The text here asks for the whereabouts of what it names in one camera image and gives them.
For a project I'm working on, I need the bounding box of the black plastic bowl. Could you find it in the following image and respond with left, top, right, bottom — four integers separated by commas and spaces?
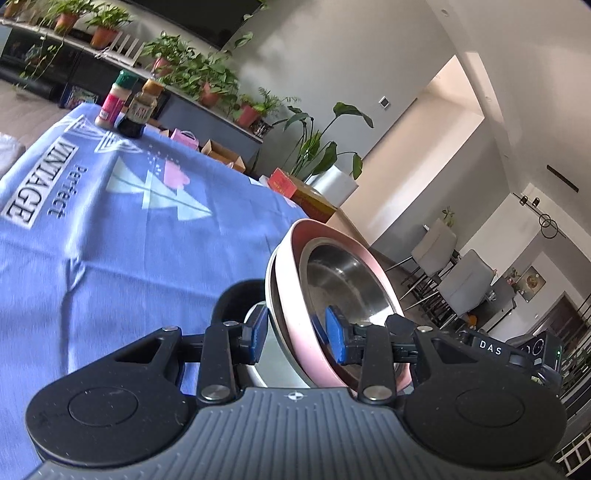
211, 279, 266, 324

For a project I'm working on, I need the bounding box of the large white bowl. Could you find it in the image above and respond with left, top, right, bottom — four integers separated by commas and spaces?
242, 301, 311, 389

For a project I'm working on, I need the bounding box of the pink bowl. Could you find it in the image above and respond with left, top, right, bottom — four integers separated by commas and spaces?
276, 219, 403, 390

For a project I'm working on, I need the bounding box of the stainless steel bowl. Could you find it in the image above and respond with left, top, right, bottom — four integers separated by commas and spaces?
297, 235, 401, 384

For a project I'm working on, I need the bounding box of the grey dining chair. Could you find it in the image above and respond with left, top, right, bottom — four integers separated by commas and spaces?
419, 249, 496, 320
387, 219, 457, 301

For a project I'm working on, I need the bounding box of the red cardboard box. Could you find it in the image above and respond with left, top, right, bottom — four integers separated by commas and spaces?
269, 168, 337, 223

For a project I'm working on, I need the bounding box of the blue printed tablecloth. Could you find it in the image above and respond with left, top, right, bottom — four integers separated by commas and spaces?
1, 104, 304, 479

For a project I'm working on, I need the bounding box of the white cylindrical planter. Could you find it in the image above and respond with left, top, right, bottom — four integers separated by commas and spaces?
307, 165, 359, 208

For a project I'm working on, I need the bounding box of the open brown cardboard box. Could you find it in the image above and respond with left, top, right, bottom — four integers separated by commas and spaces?
201, 140, 245, 173

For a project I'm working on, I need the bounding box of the large leafy floor plant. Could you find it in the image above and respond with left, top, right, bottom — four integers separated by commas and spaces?
274, 102, 374, 180

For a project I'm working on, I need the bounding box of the small pink container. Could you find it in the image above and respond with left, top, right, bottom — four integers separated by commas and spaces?
170, 129, 199, 150

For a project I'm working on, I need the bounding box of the potted plant red pot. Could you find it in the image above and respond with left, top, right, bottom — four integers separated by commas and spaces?
232, 87, 301, 130

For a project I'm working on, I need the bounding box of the dark soy sauce bottle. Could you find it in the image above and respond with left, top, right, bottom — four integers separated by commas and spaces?
117, 79, 164, 139

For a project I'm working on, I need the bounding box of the potted plant terracotta pot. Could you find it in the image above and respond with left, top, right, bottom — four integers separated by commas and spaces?
162, 53, 239, 108
140, 31, 195, 78
86, 3, 131, 50
41, 0, 98, 37

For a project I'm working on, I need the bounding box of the pink spice shaker green cap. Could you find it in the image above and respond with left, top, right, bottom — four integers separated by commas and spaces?
94, 70, 138, 130

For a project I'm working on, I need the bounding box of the white printed cloth bag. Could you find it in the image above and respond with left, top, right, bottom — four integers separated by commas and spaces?
0, 133, 26, 177

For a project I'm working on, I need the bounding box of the trailing vine around television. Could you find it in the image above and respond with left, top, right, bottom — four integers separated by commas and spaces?
221, 0, 270, 58

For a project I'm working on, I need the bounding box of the white wifi router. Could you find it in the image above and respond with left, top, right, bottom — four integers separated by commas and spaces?
95, 31, 145, 67

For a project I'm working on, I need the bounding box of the long grey tv cabinet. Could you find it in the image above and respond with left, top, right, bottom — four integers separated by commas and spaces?
1, 18, 263, 161

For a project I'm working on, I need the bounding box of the leftmost potted plant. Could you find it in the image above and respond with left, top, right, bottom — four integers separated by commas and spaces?
1, 0, 30, 20

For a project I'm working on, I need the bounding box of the wall thermostat panel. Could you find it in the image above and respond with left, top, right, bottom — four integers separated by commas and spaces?
379, 96, 391, 109

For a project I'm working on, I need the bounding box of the wall mounted black television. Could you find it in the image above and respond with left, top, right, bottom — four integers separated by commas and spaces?
127, 0, 263, 49

